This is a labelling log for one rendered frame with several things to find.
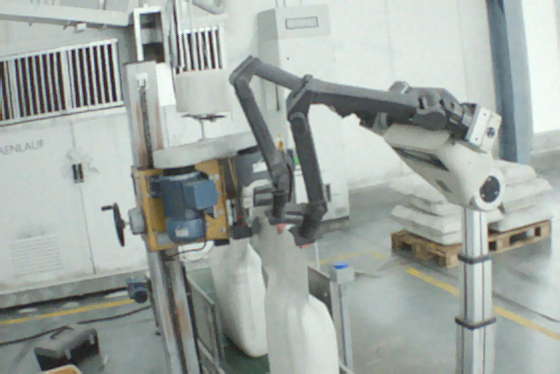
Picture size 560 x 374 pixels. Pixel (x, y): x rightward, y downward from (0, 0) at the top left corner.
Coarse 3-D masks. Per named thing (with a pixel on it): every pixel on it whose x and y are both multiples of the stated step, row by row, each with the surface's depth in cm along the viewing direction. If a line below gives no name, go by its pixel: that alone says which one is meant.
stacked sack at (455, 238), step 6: (408, 228) 573; (414, 228) 565; (420, 234) 557; (426, 234) 548; (432, 234) 540; (450, 234) 529; (456, 234) 530; (432, 240) 541; (438, 240) 532; (444, 240) 526; (450, 240) 527; (456, 240) 527
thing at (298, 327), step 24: (264, 240) 281; (288, 240) 251; (264, 264) 285; (288, 264) 256; (288, 288) 259; (264, 312) 270; (288, 312) 248; (312, 312) 245; (288, 336) 249; (312, 336) 242; (288, 360) 253; (312, 360) 243; (336, 360) 248
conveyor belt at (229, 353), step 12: (192, 276) 447; (204, 276) 445; (204, 288) 420; (228, 348) 326; (228, 360) 312; (240, 360) 311; (252, 360) 310; (264, 360) 309; (228, 372) 299; (240, 372) 298; (252, 372) 297; (264, 372) 296
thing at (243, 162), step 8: (232, 152) 288; (256, 152) 278; (280, 152) 280; (240, 160) 275; (248, 160) 276; (256, 160) 277; (288, 160) 282; (240, 168) 275; (248, 168) 276; (240, 176) 275; (256, 176) 278; (264, 176) 279; (240, 184) 276; (248, 184) 277; (288, 184) 283; (288, 192) 284; (296, 200) 286; (240, 208) 277
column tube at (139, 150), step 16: (128, 64) 259; (144, 64) 262; (128, 80) 260; (128, 96) 262; (128, 112) 266; (160, 112) 267; (128, 128) 273; (144, 128) 265; (160, 128) 267; (144, 144) 266; (160, 144) 268; (144, 160) 267; (160, 256) 274; (176, 256) 276; (160, 272) 275; (176, 272) 277; (160, 288) 276; (176, 288) 278; (160, 304) 276; (176, 304) 279; (160, 320) 281; (176, 320) 280; (176, 336) 281; (192, 336) 283; (176, 352) 282; (192, 352) 284; (176, 368) 282; (192, 368) 285
